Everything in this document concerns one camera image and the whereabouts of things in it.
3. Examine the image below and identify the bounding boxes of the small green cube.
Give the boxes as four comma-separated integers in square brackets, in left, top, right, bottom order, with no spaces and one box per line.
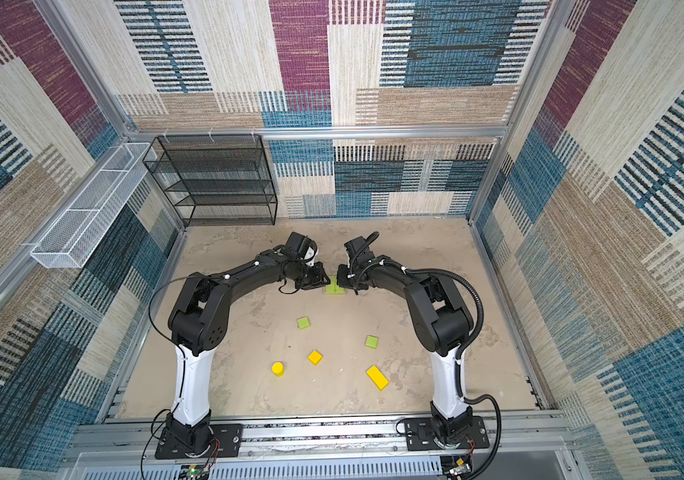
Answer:
[365,335,379,349]
[297,317,310,330]

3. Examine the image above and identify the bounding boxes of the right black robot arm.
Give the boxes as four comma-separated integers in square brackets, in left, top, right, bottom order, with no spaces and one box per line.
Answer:
[337,233,482,447]

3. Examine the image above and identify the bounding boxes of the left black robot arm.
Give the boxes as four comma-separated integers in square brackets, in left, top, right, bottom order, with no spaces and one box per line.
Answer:
[162,232,330,457]

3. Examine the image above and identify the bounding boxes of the small yellow square block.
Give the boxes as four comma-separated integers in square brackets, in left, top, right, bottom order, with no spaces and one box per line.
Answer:
[308,350,323,365]

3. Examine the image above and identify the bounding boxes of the long yellow block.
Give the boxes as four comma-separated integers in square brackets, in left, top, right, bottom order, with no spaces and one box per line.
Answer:
[366,365,389,391]

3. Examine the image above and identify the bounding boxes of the yellow cylinder block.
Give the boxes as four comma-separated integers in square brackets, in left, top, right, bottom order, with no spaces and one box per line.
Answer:
[271,361,285,377]

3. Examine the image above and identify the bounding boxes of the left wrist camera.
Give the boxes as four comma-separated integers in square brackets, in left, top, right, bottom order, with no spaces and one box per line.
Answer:
[303,241,318,267]

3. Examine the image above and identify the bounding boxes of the black wire shelf rack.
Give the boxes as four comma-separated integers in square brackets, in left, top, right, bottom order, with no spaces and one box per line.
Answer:
[143,134,279,227]

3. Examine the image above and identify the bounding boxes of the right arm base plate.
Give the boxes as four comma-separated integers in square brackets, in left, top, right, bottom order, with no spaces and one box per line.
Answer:
[396,416,491,451]

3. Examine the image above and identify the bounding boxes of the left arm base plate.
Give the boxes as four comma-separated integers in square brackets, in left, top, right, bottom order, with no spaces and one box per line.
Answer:
[154,423,244,460]

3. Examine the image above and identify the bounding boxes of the white wire mesh basket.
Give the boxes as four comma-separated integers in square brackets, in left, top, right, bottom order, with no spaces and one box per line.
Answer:
[30,142,150,269]

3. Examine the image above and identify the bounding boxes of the aluminium front rail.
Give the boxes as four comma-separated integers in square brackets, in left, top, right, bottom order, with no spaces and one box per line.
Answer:
[57,411,591,479]

